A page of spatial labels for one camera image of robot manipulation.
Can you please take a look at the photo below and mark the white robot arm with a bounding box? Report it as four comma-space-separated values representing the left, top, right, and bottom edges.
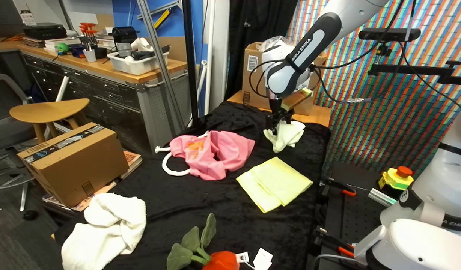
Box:
261, 0, 461, 133

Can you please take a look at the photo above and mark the black camera on stand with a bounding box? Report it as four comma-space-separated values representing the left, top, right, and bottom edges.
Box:
359, 28, 421, 42

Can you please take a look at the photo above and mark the cardboard box behind table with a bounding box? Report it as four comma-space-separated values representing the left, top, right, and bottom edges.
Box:
242, 42, 318, 114

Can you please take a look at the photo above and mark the cardboard box on floor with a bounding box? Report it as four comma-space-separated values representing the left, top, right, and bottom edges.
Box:
18, 123, 128, 207

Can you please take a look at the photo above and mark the white plastic bin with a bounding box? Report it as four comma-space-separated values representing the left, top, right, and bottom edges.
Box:
108, 52, 159, 75

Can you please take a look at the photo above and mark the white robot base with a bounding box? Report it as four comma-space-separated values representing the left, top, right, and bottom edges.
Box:
355, 114, 461, 270

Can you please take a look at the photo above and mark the yellow red emergency stop button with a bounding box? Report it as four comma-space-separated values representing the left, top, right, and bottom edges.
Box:
379, 166, 415, 190

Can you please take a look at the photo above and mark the wooden stool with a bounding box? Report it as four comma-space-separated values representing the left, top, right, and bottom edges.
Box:
9, 97, 90, 142

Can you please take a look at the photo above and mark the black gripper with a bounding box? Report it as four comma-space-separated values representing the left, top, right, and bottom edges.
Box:
267, 99, 294, 133

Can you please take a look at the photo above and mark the wooden workbench with drawers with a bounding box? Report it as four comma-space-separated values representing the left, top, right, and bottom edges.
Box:
0, 37, 191, 153

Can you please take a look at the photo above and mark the pale green white cloth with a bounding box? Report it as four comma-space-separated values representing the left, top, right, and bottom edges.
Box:
263, 121, 305, 153

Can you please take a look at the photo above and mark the orange handled tool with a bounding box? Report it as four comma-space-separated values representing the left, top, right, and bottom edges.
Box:
320, 177, 358, 196

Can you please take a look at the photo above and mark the pink cloth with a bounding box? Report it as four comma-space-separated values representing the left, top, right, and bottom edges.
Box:
162, 130, 255, 181

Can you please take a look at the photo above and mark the yellow microfiber cloth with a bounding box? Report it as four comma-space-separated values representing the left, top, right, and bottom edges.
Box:
236, 157, 312, 213

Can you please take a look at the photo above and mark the white rope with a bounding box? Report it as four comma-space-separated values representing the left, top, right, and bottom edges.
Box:
153, 132, 212, 178

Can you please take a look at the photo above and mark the white terry towel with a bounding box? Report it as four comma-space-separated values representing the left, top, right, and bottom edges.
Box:
62, 193, 147, 270

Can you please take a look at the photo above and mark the white toy label tag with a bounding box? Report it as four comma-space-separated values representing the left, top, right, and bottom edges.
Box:
254, 247, 273, 270

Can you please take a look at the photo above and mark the red plush radish toy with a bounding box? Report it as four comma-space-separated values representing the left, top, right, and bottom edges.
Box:
165, 213, 240, 270

